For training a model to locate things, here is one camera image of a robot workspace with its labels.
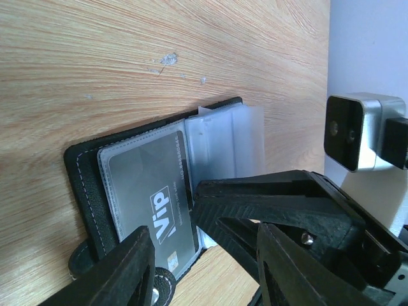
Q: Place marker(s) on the black card holder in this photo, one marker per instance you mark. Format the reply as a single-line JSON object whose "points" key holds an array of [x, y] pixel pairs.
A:
{"points": [[223, 140]]}

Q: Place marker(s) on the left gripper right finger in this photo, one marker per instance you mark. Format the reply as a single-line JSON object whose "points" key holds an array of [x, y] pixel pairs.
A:
{"points": [[313, 264]]}

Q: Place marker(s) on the grey vip card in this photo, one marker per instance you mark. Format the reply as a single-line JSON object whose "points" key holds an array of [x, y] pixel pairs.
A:
{"points": [[146, 180]]}

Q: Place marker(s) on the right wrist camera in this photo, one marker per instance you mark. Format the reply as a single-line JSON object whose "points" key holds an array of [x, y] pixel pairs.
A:
{"points": [[365, 140]]}

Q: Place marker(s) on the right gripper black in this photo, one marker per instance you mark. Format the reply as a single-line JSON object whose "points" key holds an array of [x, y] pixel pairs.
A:
{"points": [[383, 255]]}

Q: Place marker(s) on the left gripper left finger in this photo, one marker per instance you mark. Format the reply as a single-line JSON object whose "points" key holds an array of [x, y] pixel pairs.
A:
{"points": [[124, 277]]}

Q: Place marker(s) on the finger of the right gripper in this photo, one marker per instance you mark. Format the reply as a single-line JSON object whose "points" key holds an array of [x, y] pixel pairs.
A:
{"points": [[230, 211]]}

